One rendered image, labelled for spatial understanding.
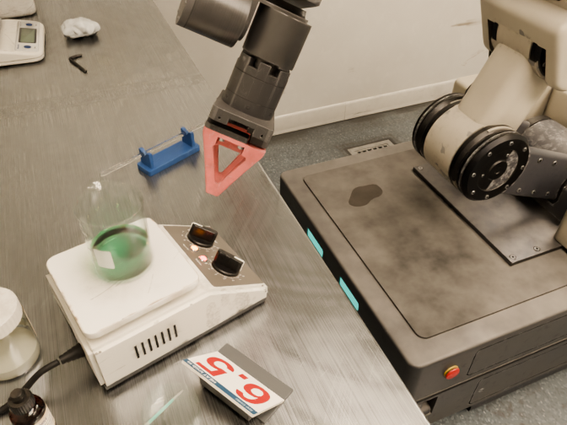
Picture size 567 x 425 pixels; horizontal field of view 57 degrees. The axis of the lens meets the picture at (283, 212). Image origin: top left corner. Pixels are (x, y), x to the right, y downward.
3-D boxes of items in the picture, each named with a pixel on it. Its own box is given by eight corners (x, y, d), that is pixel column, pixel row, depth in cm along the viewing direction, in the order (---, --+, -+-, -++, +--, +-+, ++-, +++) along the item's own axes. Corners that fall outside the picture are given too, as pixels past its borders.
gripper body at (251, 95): (206, 122, 51) (234, 51, 49) (217, 103, 61) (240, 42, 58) (267, 147, 52) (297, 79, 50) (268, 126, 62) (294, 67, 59)
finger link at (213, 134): (179, 189, 55) (211, 108, 52) (189, 169, 62) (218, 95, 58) (239, 213, 56) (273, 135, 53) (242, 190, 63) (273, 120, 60)
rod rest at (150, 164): (187, 142, 86) (185, 123, 84) (201, 150, 84) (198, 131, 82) (137, 168, 80) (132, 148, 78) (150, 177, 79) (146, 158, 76)
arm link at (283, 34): (323, 19, 51) (307, 12, 56) (259, -12, 48) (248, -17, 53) (294, 85, 53) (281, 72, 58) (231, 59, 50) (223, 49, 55)
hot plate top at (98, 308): (151, 220, 60) (149, 214, 59) (203, 284, 52) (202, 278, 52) (45, 266, 54) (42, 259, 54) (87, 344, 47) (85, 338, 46)
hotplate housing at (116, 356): (212, 239, 69) (207, 192, 63) (270, 303, 61) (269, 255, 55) (40, 320, 59) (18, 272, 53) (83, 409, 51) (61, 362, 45)
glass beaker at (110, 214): (166, 274, 53) (153, 211, 47) (103, 298, 50) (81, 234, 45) (144, 233, 57) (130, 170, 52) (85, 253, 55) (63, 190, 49)
